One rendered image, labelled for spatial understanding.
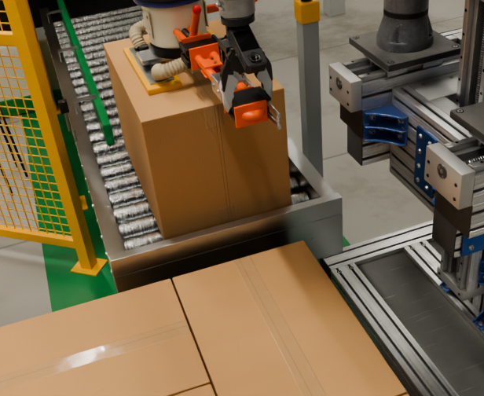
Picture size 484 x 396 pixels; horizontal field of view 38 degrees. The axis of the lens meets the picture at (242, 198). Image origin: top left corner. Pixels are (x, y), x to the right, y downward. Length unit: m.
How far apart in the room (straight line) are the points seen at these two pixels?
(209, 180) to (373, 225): 1.17
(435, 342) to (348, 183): 1.21
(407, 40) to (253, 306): 0.80
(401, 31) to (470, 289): 0.78
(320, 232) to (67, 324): 0.78
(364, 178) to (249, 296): 1.51
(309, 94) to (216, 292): 0.94
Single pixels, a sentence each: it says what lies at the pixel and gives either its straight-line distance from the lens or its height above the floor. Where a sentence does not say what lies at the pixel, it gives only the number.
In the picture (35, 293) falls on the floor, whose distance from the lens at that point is 2.90.
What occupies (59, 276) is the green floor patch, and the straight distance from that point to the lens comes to 2.95.
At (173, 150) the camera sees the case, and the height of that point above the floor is 0.86.
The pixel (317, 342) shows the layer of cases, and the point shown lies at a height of 0.54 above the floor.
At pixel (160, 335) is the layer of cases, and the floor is 0.54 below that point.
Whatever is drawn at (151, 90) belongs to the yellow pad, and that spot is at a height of 0.98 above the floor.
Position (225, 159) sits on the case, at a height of 0.79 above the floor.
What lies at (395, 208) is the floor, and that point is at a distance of 3.07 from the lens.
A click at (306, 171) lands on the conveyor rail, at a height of 0.59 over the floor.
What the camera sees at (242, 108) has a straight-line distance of 1.50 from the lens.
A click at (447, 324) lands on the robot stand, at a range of 2.27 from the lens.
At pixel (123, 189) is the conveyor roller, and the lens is 2.41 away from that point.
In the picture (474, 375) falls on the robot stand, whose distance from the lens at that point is 2.14.
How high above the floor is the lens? 1.81
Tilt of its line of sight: 35 degrees down
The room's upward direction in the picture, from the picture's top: 6 degrees counter-clockwise
